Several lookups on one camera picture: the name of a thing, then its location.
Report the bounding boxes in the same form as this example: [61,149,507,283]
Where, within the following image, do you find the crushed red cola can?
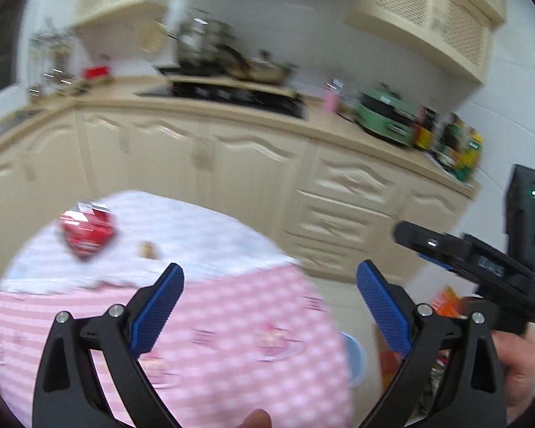
[58,201,117,260]

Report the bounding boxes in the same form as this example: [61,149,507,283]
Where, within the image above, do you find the light blue trash bin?
[340,331,367,389]

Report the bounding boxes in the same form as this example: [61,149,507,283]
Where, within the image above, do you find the person's right hand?
[492,326,535,424]

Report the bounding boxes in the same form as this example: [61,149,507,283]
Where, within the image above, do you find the orange rice bag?
[430,285,464,318]

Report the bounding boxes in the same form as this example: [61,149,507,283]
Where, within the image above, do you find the brown cardboard box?
[374,326,402,391]

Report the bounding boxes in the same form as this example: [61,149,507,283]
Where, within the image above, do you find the cream lower cabinets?
[0,98,478,283]

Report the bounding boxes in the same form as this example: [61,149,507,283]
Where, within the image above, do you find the cream cabinets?
[0,98,478,283]
[76,0,505,83]

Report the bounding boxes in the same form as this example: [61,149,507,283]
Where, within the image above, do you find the dark sauce bottles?
[413,106,484,183]

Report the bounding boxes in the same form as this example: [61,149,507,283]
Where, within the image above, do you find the pink checkered tablecloth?
[0,191,353,427]

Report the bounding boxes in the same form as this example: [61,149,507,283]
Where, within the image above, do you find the green rice cooker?
[353,86,417,148]

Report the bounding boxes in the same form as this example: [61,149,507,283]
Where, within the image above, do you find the pink utensil cup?
[323,78,343,113]

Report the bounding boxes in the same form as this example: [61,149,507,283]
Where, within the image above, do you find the black gas stove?
[134,67,305,119]

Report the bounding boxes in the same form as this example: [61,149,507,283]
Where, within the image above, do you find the cream upper cabinets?
[76,0,505,83]

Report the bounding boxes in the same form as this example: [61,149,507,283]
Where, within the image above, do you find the steel wok with lid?
[223,49,296,85]

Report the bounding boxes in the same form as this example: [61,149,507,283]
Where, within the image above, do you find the red bowl on counter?
[81,54,112,83]

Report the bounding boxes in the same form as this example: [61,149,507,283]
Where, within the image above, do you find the stainless steel steamer pot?
[169,8,234,75]

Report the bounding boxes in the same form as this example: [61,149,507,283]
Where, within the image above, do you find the hanging utensil rack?
[27,16,77,103]

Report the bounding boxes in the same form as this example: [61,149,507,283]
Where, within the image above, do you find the round woven trivet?
[137,20,167,54]

